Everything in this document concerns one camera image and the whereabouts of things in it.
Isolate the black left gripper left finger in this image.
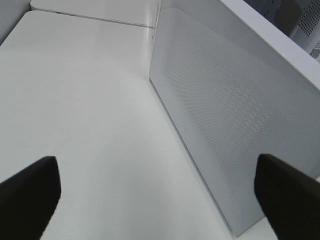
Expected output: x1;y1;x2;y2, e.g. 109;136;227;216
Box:
0;156;62;240

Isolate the white microwave door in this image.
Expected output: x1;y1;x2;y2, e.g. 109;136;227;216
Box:
149;0;320;236

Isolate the white microwave oven body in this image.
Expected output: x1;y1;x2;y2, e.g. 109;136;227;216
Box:
242;0;320;61

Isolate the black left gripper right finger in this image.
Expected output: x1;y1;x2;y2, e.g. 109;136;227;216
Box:
254;153;320;240

